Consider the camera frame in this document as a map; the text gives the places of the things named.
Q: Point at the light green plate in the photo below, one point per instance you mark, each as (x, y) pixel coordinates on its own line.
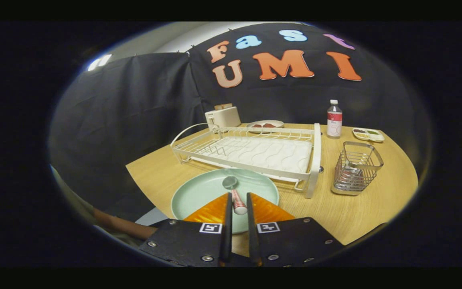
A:
(199, 192)

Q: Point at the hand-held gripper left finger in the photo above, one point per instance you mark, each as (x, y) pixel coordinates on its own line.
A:
(226, 241)

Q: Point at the white oval plate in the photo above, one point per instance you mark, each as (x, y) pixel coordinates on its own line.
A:
(265, 121)

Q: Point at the white toaster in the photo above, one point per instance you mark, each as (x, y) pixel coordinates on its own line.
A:
(227, 116)

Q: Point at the white divided dish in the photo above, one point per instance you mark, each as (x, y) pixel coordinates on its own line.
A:
(379, 137)

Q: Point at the ceiling light strip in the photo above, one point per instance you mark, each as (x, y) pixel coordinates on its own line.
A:
(102, 60)

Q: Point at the black backdrop cloth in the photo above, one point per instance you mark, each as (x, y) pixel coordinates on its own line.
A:
(134, 120)

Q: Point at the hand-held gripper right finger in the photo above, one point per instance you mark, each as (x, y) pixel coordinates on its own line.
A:
(253, 241)

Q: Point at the clear bottle with red label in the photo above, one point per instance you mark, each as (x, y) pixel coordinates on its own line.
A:
(334, 120)

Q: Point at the brown toast slices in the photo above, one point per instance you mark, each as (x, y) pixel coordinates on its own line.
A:
(223, 106)

